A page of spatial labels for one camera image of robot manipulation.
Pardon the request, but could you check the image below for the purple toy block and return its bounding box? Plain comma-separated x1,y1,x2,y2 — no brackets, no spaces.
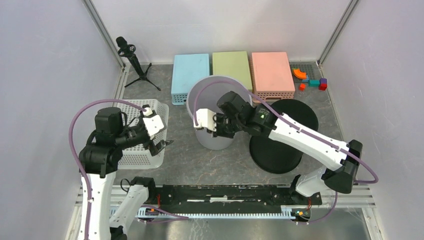
319,78,328,85

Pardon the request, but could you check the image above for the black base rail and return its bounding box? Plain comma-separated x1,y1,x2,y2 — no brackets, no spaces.
148,184,323,214

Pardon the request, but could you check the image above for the dark tray with orange blocks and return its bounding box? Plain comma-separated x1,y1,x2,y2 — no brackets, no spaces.
290,63,316,82

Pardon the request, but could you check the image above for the large white perforated basket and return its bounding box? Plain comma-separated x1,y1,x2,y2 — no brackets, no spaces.
116,99,169,170

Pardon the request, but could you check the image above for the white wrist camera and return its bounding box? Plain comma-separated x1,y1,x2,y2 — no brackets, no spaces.
193,108,217,132
142,107,167,140

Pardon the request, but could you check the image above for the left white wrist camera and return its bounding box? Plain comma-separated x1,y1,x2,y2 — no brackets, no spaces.
142,107,167,140

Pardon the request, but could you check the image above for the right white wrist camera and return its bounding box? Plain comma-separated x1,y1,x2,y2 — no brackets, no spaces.
193,108,217,132

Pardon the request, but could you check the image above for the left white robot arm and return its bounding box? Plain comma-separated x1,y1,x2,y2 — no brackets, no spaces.
78,104,171,240

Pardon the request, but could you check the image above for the red toy block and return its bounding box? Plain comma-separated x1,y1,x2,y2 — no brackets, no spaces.
318,83,328,91

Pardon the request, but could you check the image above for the blue plastic basket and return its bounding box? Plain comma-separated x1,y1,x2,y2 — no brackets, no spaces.
170,53,210,106

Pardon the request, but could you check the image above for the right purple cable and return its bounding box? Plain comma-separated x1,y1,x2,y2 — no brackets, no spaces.
193,80,380,226

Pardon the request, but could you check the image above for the grey bin with black liner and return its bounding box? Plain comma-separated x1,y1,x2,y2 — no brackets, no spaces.
186,75,253,151

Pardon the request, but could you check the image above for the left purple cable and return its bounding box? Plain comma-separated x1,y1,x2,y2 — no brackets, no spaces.
68,98,150,240

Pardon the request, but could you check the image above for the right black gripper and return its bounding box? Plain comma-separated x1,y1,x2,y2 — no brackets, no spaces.
206,112,244,140

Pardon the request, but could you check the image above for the black microphone on tripod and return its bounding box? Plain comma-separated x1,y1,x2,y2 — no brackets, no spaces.
115,36,161,91

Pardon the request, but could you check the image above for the white cable duct strip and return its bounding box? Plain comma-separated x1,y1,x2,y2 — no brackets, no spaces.
135,206,311,222

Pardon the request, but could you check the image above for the green plastic basket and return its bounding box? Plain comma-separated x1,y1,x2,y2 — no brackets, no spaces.
212,51,253,92

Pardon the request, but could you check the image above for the pink plastic basket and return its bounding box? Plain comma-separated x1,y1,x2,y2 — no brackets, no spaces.
250,52,295,102

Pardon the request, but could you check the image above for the small orange toy block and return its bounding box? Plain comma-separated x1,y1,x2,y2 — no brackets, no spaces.
298,83,307,91

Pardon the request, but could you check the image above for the purple cable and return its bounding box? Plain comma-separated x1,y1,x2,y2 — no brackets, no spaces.
68,98,150,240
193,80,380,226

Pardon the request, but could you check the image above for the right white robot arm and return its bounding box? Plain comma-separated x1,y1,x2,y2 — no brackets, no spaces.
196,91,363,204

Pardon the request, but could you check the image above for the teal toy block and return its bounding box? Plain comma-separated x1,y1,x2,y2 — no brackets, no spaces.
301,79,320,87

